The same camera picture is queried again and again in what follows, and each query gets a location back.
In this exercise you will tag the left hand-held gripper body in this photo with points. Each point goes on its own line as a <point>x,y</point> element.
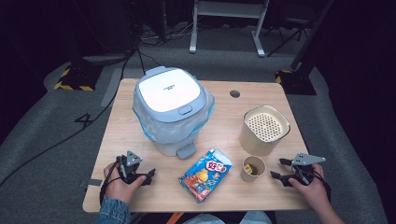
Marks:
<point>133,159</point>

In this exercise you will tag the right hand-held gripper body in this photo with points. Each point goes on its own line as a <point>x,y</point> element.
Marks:
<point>306,159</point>

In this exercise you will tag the brown paper cup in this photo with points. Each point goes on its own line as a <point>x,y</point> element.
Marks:
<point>246,178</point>

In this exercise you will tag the yellow tea bag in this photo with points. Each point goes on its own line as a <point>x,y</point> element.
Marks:
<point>248,169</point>

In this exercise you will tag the beige canister with perforated strainer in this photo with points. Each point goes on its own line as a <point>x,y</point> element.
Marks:
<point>252,143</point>

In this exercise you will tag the person's left hand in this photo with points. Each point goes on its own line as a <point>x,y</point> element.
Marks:
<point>116,188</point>

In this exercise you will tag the person's right hand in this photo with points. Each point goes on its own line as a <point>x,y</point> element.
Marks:
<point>314,194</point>

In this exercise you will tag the person's legs in jeans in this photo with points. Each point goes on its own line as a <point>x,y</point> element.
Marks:
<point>258,217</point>

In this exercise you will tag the clear blue-edged trash bag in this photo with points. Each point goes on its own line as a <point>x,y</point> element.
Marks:
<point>168,130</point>

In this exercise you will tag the grey tape piece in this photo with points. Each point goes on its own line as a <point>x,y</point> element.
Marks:
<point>93,182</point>

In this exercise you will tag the blue snack packet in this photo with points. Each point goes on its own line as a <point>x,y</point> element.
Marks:
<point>205,175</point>

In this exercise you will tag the grey floor tape strip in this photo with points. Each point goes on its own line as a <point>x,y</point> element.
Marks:
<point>112,88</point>

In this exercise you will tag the black stand with striped base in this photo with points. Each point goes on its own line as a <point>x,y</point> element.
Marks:
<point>79,77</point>
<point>299,82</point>

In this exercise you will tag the white pedal trash can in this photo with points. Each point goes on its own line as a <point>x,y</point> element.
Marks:
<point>169,90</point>

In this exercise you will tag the black tripod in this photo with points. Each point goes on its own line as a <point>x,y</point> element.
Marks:
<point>289,35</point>

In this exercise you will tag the white desk frame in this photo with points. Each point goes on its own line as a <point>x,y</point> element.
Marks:
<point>229,8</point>

